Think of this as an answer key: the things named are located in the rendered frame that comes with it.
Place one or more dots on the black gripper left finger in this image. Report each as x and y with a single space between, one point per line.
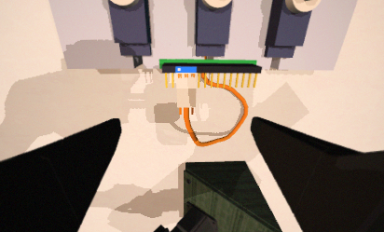
50 189

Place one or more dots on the black pin header strip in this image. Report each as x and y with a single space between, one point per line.
209 66

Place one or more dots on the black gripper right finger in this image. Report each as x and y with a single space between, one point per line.
328 187

